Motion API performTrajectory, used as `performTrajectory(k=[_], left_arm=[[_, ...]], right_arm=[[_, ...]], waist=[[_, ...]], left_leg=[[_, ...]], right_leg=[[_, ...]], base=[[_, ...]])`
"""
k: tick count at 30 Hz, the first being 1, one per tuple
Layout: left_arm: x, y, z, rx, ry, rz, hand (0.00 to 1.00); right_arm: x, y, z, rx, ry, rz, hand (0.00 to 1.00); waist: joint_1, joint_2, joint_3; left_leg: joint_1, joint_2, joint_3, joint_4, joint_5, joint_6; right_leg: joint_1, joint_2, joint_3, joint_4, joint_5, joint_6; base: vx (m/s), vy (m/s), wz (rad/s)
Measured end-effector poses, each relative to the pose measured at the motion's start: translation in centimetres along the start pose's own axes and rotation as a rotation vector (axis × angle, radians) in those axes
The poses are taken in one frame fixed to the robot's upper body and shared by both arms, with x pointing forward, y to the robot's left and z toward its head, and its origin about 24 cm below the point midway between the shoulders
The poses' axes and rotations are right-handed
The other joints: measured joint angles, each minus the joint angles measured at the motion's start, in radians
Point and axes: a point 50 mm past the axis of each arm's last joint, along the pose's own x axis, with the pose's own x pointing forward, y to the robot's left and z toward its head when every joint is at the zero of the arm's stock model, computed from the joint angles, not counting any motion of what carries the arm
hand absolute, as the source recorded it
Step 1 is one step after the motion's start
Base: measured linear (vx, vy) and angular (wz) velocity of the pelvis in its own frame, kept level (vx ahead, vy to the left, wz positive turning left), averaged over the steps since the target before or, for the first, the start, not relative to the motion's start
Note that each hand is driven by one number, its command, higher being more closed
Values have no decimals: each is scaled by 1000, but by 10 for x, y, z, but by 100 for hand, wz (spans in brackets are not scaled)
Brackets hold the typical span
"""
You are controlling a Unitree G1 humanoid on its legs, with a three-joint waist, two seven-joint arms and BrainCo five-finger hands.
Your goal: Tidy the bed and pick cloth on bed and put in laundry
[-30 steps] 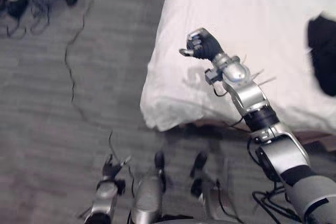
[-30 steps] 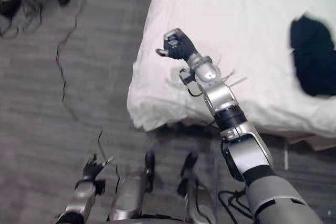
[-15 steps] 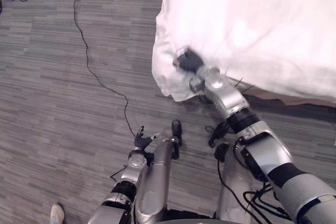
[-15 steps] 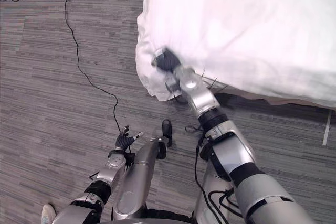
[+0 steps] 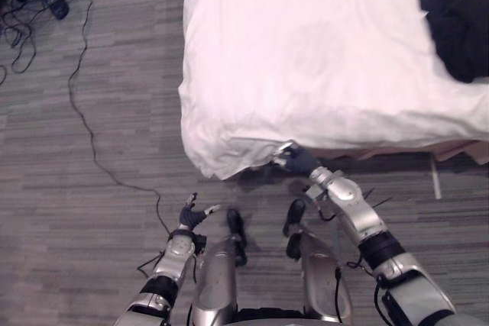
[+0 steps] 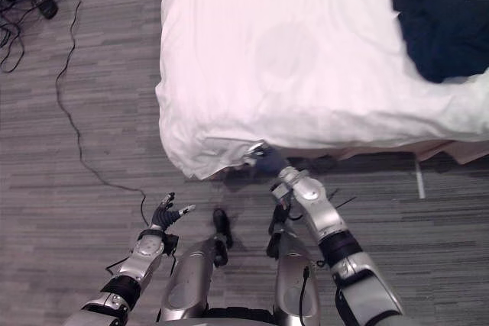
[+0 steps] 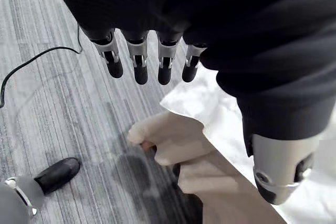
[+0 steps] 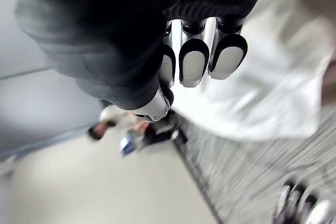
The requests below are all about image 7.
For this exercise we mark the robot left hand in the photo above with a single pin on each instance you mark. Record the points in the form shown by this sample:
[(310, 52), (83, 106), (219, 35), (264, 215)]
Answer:
[(236, 24)]

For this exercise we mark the white bed sheet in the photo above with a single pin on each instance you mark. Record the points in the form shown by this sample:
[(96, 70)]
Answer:
[(225, 119)]

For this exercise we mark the beige bed skirt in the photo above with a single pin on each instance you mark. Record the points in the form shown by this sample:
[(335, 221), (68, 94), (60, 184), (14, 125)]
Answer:
[(199, 166)]

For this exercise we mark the robot dark foot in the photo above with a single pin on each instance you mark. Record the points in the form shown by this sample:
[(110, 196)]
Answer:
[(57, 173)]

